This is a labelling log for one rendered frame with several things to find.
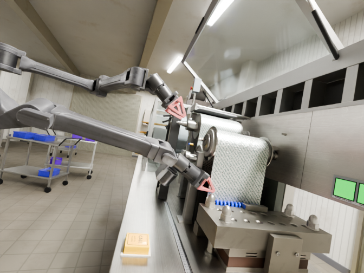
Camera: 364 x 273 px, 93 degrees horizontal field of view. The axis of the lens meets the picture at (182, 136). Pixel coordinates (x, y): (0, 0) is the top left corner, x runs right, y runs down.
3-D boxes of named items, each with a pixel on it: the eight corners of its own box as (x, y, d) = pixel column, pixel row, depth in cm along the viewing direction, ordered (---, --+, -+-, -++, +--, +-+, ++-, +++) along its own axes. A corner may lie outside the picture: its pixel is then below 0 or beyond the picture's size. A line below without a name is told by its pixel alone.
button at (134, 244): (125, 239, 55) (127, 232, 55) (147, 240, 56) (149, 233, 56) (122, 254, 48) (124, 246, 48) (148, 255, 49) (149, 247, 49)
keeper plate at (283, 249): (262, 271, 50) (268, 233, 50) (291, 272, 52) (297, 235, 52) (268, 278, 47) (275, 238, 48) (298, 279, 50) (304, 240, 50)
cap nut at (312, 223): (302, 225, 59) (304, 212, 59) (311, 225, 60) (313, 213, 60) (312, 231, 56) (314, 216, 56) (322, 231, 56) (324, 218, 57)
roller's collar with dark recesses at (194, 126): (184, 130, 100) (186, 119, 100) (194, 131, 101) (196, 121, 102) (187, 129, 94) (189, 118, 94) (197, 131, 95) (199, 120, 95)
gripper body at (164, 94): (166, 104, 66) (154, 88, 65) (163, 109, 75) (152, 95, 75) (179, 94, 67) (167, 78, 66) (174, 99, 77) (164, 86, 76)
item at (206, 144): (204, 154, 71) (200, 145, 78) (208, 155, 72) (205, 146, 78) (210, 138, 68) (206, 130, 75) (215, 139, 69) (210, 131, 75)
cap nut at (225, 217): (216, 217, 52) (219, 202, 52) (227, 218, 53) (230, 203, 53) (222, 223, 49) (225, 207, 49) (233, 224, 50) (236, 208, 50)
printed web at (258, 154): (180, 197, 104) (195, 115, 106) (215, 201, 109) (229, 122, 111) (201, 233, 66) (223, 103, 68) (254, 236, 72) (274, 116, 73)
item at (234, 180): (205, 203, 67) (214, 156, 68) (258, 208, 72) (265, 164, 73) (206, 203, 67) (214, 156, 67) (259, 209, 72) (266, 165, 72)
